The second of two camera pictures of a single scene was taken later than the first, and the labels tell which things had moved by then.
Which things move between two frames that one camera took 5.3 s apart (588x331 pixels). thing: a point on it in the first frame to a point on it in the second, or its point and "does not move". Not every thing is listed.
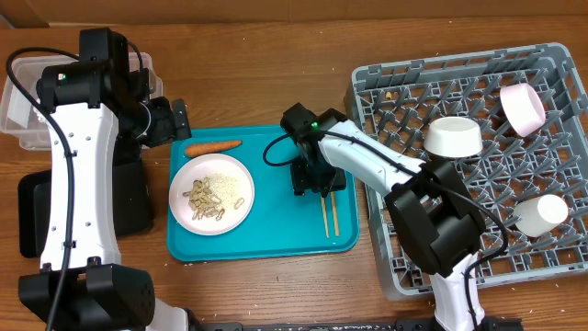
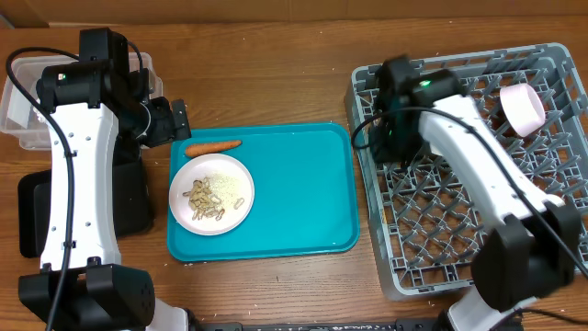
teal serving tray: x=280 y=224 does not move
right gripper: x=304 y=181 to x=379 y=139
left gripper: x=166 y=130 does not move
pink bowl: x=523 y=108 does not move
